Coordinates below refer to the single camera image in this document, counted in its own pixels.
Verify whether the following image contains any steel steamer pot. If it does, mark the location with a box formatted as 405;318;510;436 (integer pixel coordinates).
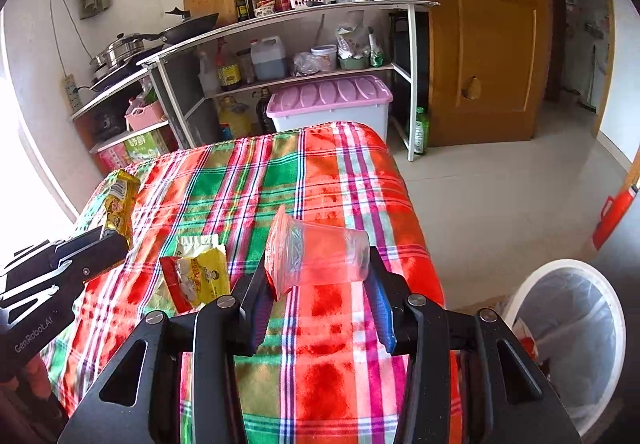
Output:
90;35;151;70

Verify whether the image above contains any black induction cooker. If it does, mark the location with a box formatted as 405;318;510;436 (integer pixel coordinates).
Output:
90;59;151;92

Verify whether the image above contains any green carton box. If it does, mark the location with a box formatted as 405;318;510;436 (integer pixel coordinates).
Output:
124;129;168;162

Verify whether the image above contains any plaid bed sheet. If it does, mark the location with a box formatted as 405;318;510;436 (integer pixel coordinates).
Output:
40;121;468;444

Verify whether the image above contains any white power strip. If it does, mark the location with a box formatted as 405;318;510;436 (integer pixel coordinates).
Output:
61;73;82;111

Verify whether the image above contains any yellow cooking oil bottle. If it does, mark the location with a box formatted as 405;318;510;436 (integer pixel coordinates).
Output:
217;95;253;141

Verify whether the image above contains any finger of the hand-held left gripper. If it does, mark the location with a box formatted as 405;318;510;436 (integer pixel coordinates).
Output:
0;237;130;312
0;227;116;292

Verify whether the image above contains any yellow cartoon snack packet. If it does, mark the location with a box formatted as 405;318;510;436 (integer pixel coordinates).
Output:
101;169;142;247

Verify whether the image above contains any green white packet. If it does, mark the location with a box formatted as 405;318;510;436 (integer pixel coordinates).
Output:
369;27;386;68

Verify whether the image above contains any white trash bin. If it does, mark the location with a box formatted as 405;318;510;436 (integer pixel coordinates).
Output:
500;259;627;432

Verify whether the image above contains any white plastic bottle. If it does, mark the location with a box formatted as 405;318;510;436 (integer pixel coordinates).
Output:
198;49;221;95

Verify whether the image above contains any wooden door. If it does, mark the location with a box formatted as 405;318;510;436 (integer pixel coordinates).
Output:
417;0;553;147

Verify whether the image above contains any white cooker shelf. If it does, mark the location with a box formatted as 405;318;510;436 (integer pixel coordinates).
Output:
70;67;181;160

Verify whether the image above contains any pink plastic basket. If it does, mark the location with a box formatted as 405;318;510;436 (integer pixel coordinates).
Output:
125;97;166;131

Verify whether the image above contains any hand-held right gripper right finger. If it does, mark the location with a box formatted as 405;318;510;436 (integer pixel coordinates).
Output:
367;247;583;444

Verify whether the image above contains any pink lidded storage box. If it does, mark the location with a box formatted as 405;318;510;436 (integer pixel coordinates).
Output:
266;75;394;141

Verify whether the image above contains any dark glass bottle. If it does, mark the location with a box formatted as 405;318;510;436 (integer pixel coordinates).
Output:
256;88;277;134

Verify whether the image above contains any white shelf unit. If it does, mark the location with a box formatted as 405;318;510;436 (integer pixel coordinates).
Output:
137;0;441;162

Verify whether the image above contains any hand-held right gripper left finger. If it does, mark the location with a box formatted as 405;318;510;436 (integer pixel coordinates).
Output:
57;268;275;444

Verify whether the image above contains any white plastic bag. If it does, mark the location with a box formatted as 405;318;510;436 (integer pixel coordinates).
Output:
336;22;371;58

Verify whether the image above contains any white plastic tub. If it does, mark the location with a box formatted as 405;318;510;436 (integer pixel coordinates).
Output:
311;44;338;72

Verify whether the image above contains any black frying pan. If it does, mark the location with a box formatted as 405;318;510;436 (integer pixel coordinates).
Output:
120;7;220;45

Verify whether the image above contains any green bowl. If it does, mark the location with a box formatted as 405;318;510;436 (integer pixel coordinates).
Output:
339;54;373;71

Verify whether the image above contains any translucent jug dark liquid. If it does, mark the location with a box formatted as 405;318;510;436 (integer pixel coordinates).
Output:
250;37;288;81

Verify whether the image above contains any dark glass jar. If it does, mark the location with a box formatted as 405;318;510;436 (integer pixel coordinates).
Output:
236;48;255;85

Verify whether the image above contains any yellow red snack packet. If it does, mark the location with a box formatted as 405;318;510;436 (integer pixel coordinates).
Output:
159;233;232;315

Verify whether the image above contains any black cooking appliance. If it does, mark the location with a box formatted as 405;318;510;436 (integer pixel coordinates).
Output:
89;109;128;145

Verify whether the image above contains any soy sauce bottle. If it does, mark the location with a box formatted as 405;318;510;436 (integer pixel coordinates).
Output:
216;40;243;91

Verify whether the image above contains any green drink bottle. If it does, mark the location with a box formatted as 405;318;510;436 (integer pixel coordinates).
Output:
413;107;431;156

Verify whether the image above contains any clear plastic cup red lid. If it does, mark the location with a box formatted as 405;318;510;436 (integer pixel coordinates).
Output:
264;204;371;301

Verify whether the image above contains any clear plastic bag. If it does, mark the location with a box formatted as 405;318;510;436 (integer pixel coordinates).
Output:
291;52;321;76

